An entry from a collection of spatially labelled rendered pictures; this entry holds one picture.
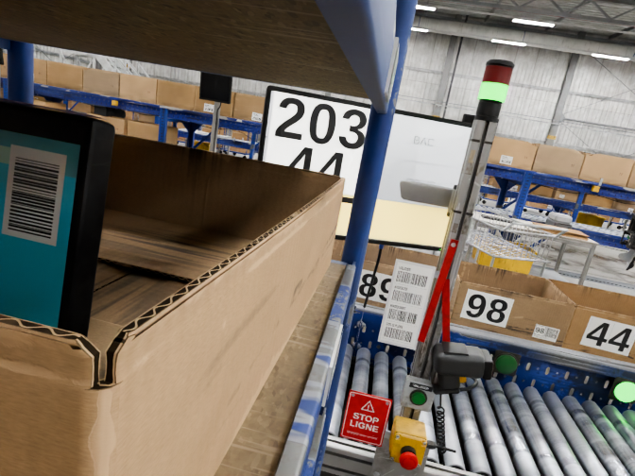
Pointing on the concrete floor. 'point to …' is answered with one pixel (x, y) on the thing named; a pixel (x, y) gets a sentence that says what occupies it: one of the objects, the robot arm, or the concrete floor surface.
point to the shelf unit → (366, 206)
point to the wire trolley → (510, 243)
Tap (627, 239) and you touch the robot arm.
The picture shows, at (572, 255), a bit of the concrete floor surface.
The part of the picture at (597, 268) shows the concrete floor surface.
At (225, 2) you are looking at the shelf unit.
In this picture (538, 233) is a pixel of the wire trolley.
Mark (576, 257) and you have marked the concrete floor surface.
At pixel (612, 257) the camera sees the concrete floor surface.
